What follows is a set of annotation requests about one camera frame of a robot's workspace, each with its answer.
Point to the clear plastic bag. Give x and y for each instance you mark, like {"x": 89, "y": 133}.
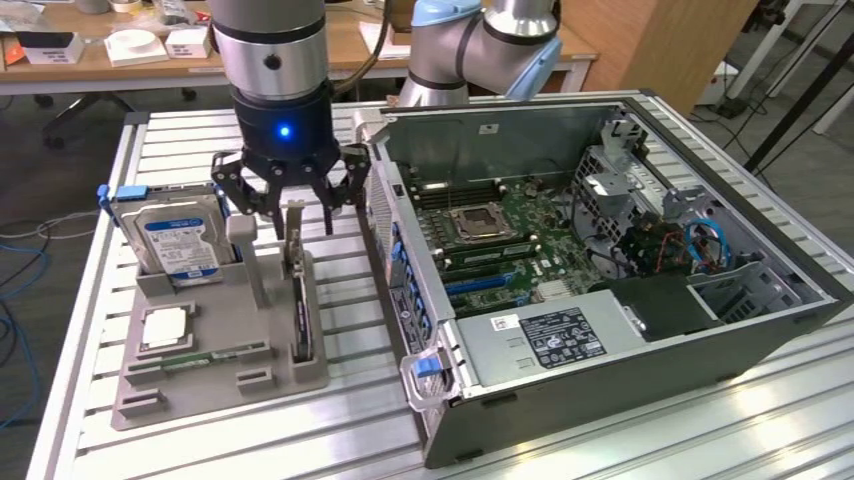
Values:
{"x": 175, "y": 12}

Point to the white tape roll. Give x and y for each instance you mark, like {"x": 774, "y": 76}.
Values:
{"x": 125, "y": 5}

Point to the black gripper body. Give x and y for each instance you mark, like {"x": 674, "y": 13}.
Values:
{"x": 287, "y": 130}

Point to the white device with red dot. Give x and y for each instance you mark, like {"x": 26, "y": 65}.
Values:
{"x": 717, "y": 85}

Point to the blue expansion slot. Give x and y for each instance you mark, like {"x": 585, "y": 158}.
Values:
{"x": 481, "y": 285}

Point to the blue case latch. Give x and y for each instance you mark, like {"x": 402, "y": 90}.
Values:
{"x": 429, "y": 368}

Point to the grey plastic parts rack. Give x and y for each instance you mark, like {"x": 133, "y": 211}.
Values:
{"x": 221, "y": 360}

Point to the wooden cabinet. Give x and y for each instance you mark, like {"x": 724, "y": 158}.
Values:
{"x": 701, "y": 45}

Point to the wooden desk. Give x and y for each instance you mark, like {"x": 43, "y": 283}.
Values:
{"x": 67, "y": 72}

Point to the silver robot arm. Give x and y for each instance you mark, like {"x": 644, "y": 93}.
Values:
{"x": 267, "y": 45}

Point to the orange cardboard box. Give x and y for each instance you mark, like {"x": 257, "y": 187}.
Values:
{"x": 10, "y": 52}

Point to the white paper booklet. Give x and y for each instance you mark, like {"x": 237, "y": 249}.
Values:
{"x": 394, "y": 47}

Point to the white box with round dish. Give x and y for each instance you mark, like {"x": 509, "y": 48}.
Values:
{"x": 137, "y": 47}

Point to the grey plastic packet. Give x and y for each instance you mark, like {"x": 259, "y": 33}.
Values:
{"x": 21, "y": 22}

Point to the dark grey PC case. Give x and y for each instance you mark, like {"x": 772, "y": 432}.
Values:
{"x": 601, "y": 400}

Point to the black floor box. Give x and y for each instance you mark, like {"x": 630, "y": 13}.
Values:
{"x": 734, "y": 107}

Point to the grey cup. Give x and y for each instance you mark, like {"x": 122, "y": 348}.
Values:
{"x": 93, "y": 5}

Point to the metal CPU socket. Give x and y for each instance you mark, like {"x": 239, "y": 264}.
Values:
{"x": 477, "y": 220}

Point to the small white box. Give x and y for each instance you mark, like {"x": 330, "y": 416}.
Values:
{"x": 187, "y": 45}

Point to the grey power supply unit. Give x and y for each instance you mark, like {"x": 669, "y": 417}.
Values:
{"x": 494, "y": 360}

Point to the brown cardboard box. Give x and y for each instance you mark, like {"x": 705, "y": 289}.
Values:
{"x": 401, "y": 12}

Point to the silver CPU chip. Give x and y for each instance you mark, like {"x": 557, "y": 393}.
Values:
{"x": 163, "y": 327}

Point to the hard disk with blue bracket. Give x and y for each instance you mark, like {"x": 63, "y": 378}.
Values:
{"x": 174, "y": 245}

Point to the silver chipset heat sink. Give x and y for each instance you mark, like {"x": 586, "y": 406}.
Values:
{"x": 554, "y": 291}

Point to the black graphics card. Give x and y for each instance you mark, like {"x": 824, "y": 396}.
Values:
{"x": 302, "y": 310}

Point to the white box with black lid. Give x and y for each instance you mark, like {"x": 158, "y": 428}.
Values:
{"x": 54, "y": 52}

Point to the black office chair base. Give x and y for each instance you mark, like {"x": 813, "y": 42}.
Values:
{"x": 87, "y": 105}

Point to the white table frame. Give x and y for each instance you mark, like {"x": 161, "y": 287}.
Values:
{"x": 757, "y": 55}

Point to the green RAM stick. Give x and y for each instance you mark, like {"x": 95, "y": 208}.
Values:
{"x": 201, "y": 359}

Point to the black slanted stand pole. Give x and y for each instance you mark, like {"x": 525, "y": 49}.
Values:
{"x": 801, "y": 102}

